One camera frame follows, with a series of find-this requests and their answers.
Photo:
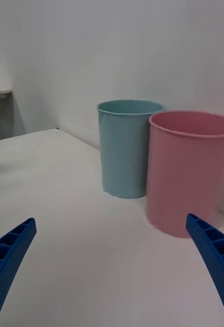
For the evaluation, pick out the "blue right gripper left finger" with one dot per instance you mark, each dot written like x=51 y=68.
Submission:
x=7 y=258

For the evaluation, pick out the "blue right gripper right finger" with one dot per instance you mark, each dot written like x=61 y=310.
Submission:
x=216 y=258

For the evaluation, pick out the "pink plastic bin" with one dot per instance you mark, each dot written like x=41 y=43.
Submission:
x=183 y=178

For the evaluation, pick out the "pale blue plastic bin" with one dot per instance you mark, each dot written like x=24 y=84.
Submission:
x=122 y=153

